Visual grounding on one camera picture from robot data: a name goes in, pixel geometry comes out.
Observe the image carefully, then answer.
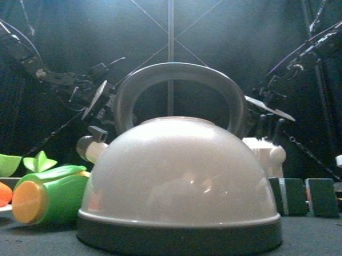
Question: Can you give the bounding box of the light green bowl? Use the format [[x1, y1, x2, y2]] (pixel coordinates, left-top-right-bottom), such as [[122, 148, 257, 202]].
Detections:
[[0, 153, 23, 178]]

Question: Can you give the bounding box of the white plastic toy block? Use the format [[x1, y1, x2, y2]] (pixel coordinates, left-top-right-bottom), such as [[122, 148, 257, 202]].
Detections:
[[242, 136, 289, 180]]

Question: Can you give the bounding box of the thin black diagonal strut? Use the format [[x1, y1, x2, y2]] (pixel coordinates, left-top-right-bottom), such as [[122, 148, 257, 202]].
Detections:
[[285, 131, 342, 183], [24, 111, 87, 158]]

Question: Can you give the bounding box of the dark green block white edge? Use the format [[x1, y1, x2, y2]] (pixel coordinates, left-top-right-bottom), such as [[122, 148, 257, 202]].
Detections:
[[269, 177, 309, 217]]

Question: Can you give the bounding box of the green toy leaf sprig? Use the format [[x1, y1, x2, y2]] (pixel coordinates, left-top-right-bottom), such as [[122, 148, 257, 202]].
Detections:
[[23, 150, 59, 174]]

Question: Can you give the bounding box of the orange toy food piece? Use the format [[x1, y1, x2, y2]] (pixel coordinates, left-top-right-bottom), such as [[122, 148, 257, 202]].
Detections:
[[0, 181, 15, 208]]

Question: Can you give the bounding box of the grey vertical frame pole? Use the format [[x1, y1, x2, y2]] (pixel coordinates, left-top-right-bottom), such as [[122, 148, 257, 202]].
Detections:
[[166, 0, 177, 117]]

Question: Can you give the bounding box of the white toy kettle grey handle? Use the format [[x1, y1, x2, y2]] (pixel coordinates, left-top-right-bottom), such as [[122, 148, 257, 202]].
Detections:
[[75, 61, 285, 256]]

